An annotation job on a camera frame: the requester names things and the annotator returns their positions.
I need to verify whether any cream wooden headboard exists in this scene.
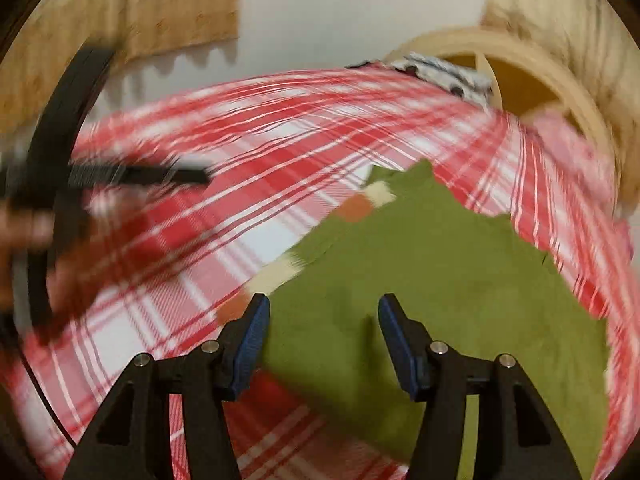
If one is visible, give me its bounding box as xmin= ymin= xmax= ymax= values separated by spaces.
xmin=382 ymin=27 xmax=624 ymax=212

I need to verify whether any red plaid bed sheet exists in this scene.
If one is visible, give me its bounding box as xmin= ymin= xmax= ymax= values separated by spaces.
xmin=1 ymin=67 xmax=639 ymax=479

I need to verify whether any person's left hand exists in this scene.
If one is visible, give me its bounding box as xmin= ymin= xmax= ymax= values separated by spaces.
xmin=1 ymin=200 xmax=144 ymax=354

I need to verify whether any pink floral pillow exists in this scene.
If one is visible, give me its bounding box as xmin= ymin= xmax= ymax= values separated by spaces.
xmin=521 ymin=108 xmax=617 ymax=217

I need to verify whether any dark item beside bedding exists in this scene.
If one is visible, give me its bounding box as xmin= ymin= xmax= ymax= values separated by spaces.
xmin=345 ymin=60 xmax=381 ymax=70

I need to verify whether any grey white folded bedding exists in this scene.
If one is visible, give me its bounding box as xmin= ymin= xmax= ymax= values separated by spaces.
xmin=387 ymin=52 xmax=494 ymax=108

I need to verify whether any green striped knit sweater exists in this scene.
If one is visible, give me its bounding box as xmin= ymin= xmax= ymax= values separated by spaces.
xmin=214 ymin=158 xmax=614 ymax=480

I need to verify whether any beige curtain left window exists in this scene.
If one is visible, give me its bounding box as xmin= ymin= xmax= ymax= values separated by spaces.
xmin=1 ymin=0 xmax=240 ymax=132

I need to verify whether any beige curtain behind headboard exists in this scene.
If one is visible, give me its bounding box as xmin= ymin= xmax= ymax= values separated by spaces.
xmin=479 ymin=0 xmax=640 ymax=162

